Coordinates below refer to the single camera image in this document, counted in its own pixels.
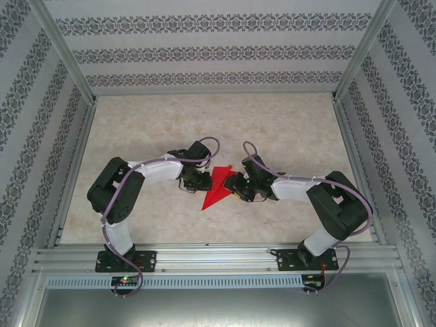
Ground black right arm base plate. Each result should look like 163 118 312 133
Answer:
276 248 338 273

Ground aluminium mounting rail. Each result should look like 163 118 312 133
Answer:
32 242 405 273

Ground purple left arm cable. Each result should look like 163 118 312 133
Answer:
101 136 221 300

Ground slotted grey cable duct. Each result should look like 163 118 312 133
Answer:
46 275 305 290

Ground grey metal sheet panel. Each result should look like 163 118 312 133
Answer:
35 270 420 327

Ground aluminium table side rail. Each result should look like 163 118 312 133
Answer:
332 97 388 245
46 97 99 249

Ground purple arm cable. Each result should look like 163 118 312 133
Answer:
242 141 375 298
101 136 221 300

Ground aluminium frame side beam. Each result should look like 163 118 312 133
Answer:
8 267 48 327
388 268 429 327

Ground aluminium frame post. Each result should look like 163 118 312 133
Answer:
332 0 399 102
32 0 99 104

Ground red paper sheet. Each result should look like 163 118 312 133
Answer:
202 165 239 211

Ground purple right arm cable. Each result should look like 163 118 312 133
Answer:
242 141 375 298

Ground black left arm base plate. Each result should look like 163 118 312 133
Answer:
95 250 158 273

